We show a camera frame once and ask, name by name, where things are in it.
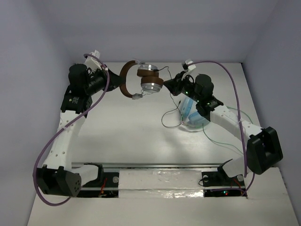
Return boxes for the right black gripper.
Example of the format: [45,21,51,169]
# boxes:
[163,71,202,103]

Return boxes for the brown silver headphones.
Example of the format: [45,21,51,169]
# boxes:
[119,60,164,99]

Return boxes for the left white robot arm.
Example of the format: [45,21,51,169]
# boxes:
[33,64,124,197]

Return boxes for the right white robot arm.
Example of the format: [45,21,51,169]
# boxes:
[163,73,283,185]

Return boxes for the light blue headphones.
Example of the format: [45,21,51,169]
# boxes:
[179,97,210,130]

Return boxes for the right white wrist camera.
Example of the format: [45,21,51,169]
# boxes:
[182,59,196,73]

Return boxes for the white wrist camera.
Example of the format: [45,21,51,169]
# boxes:
[182,59,196,73]
[84,50,101,71]

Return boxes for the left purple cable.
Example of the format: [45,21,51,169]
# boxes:
[33,54,110,207]

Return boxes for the purple cable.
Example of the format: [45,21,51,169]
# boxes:
[33,54,110,207]
[188,60,256,197]

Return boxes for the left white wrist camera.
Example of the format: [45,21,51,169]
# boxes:
[84,50,101,71]

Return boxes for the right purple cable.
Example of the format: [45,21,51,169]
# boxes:
[188,60,256,197]

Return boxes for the thin green headphone cable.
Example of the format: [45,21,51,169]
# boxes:
[202,107,257,153]

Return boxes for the aluminium rail front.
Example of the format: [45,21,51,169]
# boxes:
[72,162,221,170]

